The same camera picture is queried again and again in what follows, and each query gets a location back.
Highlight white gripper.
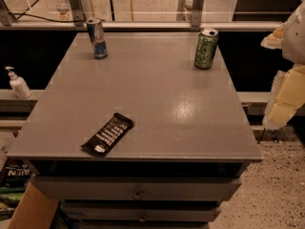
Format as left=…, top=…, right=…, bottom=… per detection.
left=260, top=1, right=305, bottom=130

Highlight red bull can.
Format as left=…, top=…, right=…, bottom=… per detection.
left=86, top=17, right=108, bottom=59

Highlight green drink can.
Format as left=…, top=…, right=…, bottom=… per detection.
left=194, top=29, right=219, bottom=70

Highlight grey drawer cabinet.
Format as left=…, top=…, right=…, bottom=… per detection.
left=9, top=32, right=262, bottom=229

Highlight black snack bar wrapper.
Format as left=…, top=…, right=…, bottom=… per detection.
left=82, top=113, right=135, bottom=156

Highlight upper drawer knob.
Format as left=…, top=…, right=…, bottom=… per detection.
left=133, top=190, right=143, bottom=200

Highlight drawer knob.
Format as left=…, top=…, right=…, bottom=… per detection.
left=133, top=190, right=143, bottom=200
left=138, top=215, right=147, bottom=223

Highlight lower drawer knob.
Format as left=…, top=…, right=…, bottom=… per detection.
left=138, top=215, right=147, bottom=223

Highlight white pump bottle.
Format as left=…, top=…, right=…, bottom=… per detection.
left=6, top=66, right=31, bottom=99

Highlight dark snack package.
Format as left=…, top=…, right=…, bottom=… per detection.
left=2, top=164, right=31, bottom=188

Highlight cardboard box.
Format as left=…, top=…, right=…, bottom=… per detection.
left=7, top=183, right=59, bottom=229

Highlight black cable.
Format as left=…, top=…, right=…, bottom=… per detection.
left=9, top=0, right=89, bottom=24

